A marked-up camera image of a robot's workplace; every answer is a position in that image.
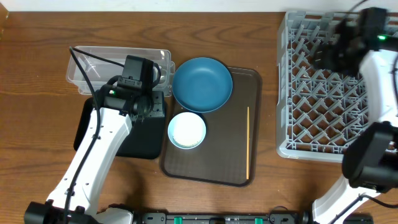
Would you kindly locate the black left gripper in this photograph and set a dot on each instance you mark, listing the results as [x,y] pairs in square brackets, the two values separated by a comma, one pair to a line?
[159,104]

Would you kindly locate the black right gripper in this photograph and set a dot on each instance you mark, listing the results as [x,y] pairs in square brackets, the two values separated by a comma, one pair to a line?
[321,55]

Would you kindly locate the light blue bowl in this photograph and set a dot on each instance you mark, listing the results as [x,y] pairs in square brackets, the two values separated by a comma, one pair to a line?
[186,130]

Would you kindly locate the dark blue plate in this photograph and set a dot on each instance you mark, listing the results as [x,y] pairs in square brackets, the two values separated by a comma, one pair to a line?
[202,85]

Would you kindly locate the wooden chopstick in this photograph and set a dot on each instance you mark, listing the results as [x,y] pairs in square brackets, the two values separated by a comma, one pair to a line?
[247,142]

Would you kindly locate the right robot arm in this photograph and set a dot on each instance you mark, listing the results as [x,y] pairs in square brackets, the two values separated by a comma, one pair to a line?
[368,168]

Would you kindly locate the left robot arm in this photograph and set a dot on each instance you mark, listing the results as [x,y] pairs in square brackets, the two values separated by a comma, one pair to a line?
[128,117]

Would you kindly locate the grey dishwasher rack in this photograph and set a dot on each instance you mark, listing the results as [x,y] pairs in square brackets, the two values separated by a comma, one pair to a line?
[319,112]

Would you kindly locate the black plastic bin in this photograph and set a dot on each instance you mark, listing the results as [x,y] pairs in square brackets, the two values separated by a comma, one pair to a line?
[143,142]

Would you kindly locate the clear plastic bin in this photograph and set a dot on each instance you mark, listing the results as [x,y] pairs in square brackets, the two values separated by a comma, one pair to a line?
[99,72]

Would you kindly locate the brown serving tray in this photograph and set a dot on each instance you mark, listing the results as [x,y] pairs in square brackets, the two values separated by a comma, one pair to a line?
[221,157]

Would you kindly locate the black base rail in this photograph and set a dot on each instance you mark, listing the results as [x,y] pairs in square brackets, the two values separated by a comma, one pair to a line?
[217,218]

